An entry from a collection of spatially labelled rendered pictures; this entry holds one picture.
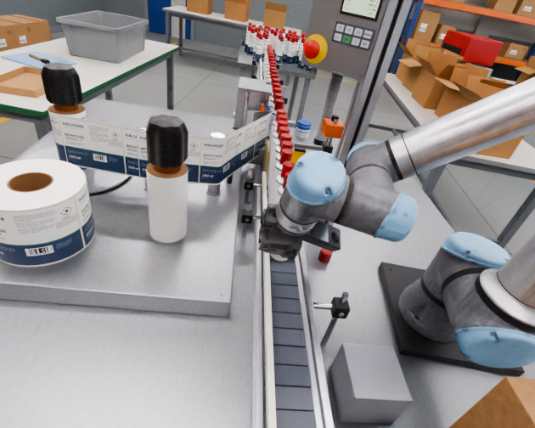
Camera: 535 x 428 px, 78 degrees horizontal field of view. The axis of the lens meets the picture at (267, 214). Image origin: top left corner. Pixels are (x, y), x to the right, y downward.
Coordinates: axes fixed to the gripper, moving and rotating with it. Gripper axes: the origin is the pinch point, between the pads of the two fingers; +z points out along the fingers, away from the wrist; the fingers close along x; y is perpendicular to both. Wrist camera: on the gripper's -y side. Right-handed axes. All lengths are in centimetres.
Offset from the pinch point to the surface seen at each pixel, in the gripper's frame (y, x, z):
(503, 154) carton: -145, -100, 72
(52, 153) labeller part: 70, -31, 23
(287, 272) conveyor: -1.5, 4.1, 3.9
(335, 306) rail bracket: -7.8, 13.9, -12.0
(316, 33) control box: -0.5, -43.1, -23.7
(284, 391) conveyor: 1.1, 28.4, -10.1
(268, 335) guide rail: 4.1, 19.7, -9.1
